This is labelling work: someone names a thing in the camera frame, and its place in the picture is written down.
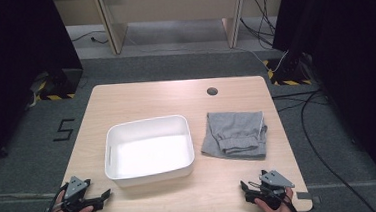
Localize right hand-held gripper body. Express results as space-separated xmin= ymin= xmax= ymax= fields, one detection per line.
xmin=243 ymin=168 xmax=297 ymax=212

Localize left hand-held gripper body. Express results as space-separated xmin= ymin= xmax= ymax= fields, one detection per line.
xmin=59 ymin=175 xmax=97 ymax=212

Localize grey pants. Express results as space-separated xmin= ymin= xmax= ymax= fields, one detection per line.
xmin=198 ymin=108 xmax=270 ymax=165

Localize white plastic bin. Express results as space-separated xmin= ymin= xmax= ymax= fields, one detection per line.
xmin=101 ymin=113 xmax=197 ymax=189

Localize stand base with hazard tape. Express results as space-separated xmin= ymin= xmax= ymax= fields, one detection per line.
xmin=27 ymin=66 xmax=86 ymax=103
xmin=262 ymin=51 xmax=315 ymax=89

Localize black curtain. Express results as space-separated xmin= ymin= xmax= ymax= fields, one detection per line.
xmin=268 ymin=0 xmax=376 ymax=212
xmin=0 ymin=0 xmax=91 ymax=175

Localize beige background desk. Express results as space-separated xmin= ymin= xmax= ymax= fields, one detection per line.
xmin=51 ymin=0 xmax=293 ymax=61

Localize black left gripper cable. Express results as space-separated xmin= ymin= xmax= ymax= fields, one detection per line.
xmin=38 ymin=183 xmax=71 ymax=212

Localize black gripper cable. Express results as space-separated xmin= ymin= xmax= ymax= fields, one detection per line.
xmin=38 ymin=183 xmax=71 ymax=212
xmin=280 ymin=193 xmax=300 ymax=212

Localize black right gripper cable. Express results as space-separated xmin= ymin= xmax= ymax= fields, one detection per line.
xmin=280 ymin=193 xmax=300 ymax=212

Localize long black floor cable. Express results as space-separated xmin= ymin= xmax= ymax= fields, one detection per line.
xmin=298 ymin=86 xmax=376 ymax=212

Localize short black floor cables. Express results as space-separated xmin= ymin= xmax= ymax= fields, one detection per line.
xmin=270 ymin=89 xmax=332 ymax=114

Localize black floor cable with plug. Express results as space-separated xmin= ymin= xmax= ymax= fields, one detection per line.
xmin=71 ymin=29 xmax=109 ymax=47

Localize black power strip cable bundle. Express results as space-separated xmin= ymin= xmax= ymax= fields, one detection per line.
xmin=238 ymin=0 xmax=278 ymax=50

